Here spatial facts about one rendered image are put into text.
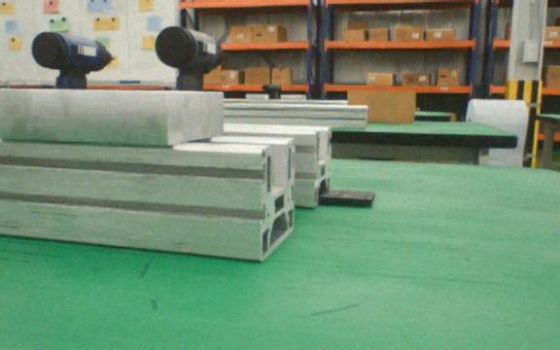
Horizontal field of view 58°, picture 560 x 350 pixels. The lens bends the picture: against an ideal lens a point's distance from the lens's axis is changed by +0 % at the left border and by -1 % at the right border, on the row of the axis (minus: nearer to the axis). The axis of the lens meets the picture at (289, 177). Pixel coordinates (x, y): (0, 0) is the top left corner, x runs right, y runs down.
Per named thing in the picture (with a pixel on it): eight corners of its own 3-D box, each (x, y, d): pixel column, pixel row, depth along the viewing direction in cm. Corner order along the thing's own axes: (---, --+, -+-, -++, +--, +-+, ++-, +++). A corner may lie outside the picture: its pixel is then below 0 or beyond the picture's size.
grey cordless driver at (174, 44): (151, 177, 76) (146, 24, 72) (201, 160, 95) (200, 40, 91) (198, 179, 74) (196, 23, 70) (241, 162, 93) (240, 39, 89)
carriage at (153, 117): (-7, 171, 42) (-14, 87, 41) (79, 157, 52) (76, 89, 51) (169, 182, 38) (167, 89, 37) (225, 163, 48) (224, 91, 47)
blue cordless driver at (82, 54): (31, 166, 84) (22, 30, 81) (100, 154, 103) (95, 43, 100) (72, 168, 82) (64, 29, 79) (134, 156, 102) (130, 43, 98)
